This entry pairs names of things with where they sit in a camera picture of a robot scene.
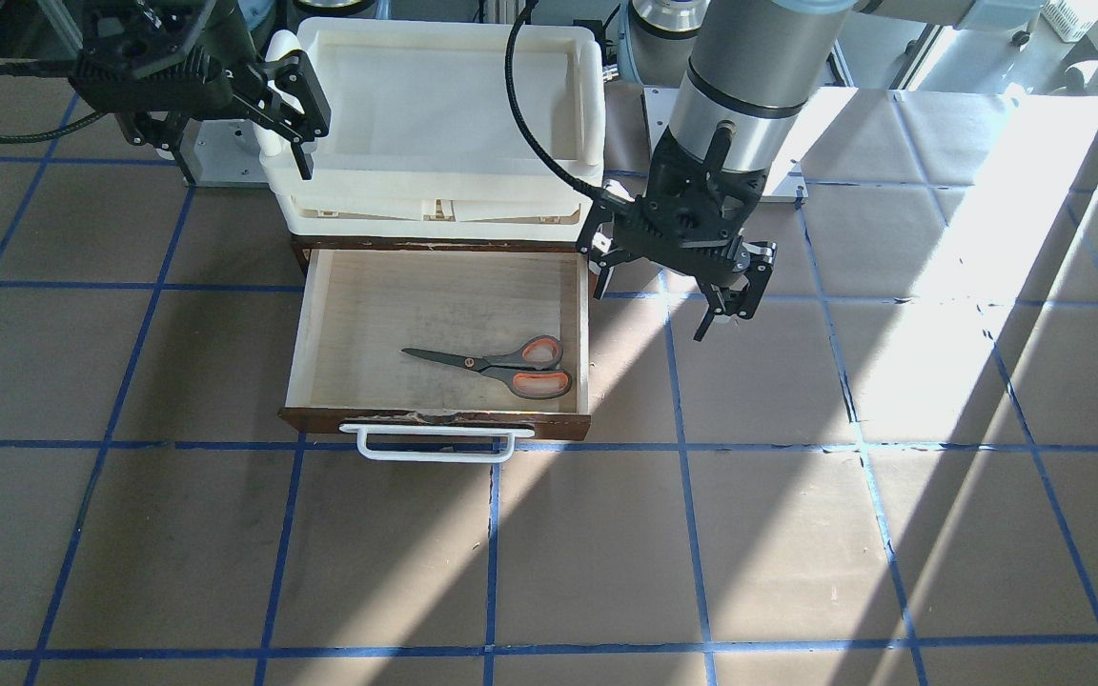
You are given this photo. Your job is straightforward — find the black gripper drawer arm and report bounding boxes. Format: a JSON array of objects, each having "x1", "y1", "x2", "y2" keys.
[{"x1": 69, "y1": 1, "x2": 332, "y2": 181}]

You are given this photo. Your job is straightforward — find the black gripper scissors arm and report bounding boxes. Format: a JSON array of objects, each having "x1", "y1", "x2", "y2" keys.
[{"x1": 576, "y1": 120, "x2": 776, "y2": 342}]

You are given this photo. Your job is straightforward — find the orange grey handled scissors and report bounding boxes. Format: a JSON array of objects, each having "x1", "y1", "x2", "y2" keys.
[{"x1": 401, "y1": 335, "x2": 574, "y2": 400}]

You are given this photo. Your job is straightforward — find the brown wooden drawer cabinet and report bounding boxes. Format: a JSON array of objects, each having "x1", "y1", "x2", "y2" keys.
[{"x1": 280, "y1": 246, "x2": 591, "y2": 461}]

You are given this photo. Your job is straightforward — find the white plastic tray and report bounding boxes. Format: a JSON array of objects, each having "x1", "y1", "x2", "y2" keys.
[{"x1": 256, "y1": 16, "x2": 591, "y2": 243}]

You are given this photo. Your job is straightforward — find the brown paper table cover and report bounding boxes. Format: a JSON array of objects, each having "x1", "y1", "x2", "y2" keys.
[{"x1": 0, "y1": 90, "x2": 1098, "y2": 685}]

